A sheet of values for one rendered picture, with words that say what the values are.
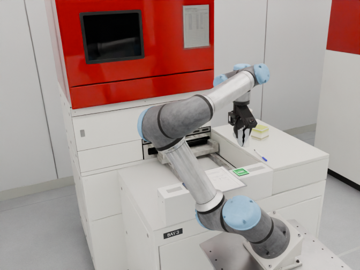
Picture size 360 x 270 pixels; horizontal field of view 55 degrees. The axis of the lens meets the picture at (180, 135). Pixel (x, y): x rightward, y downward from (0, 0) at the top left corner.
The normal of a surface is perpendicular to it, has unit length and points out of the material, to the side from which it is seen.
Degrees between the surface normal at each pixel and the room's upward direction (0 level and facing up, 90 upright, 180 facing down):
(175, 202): 90
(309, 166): 90
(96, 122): 90
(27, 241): 0
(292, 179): 90
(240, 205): 37
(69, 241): 0
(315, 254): 0
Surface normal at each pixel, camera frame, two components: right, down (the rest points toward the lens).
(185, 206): 0.40, 0.33
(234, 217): -0.55, -0.60
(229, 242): -0.04, -0.93
